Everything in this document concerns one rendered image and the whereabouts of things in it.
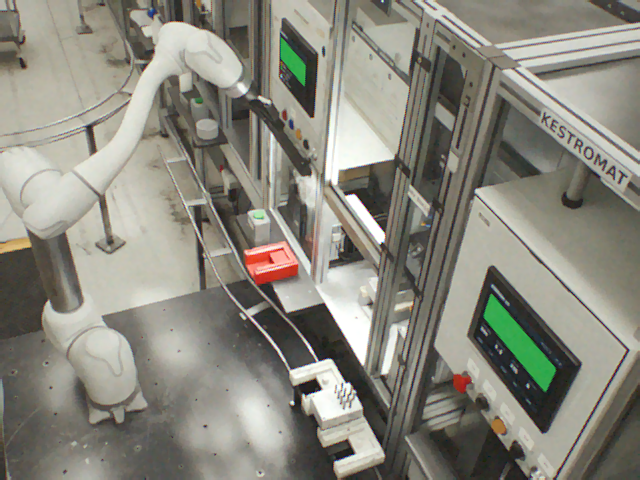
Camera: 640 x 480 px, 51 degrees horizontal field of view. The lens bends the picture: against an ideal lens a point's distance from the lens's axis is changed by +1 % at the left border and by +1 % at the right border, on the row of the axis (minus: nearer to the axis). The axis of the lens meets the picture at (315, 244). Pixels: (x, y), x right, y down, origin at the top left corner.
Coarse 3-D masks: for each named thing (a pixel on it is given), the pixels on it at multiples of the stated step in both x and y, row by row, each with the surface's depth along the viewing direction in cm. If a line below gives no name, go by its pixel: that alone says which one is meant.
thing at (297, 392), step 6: (312, 354) 221; (318, 360) 219; (288, 366) 216; (288, 372) 215; (300, 384) 213; (306, 384) 214; (312, 384) 216; (294, 390) 216; (300, 390) 209; (306, 390) 217; (312, 390) 218; (318, 390) 220; (294, 396) 218; (300, 396) 208; (294, 402) 220; (300, 402) 220; (372, 468) 191; (378, 474) 190
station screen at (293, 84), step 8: (280, 32) 199; (288, 40) 195; (296, 48) 190; (304, 56) 186; (280, 64) 205; (304, 64) 187; (280, 72) 207; (288, 72) 200; (288, 80) 202; (296, 80) 196; (304, 80) 190; (288, 88) 203; (296, 88) 197; (304, 88) 191; (296, 96) 199; (304, 96) 193; (304, 104) 194
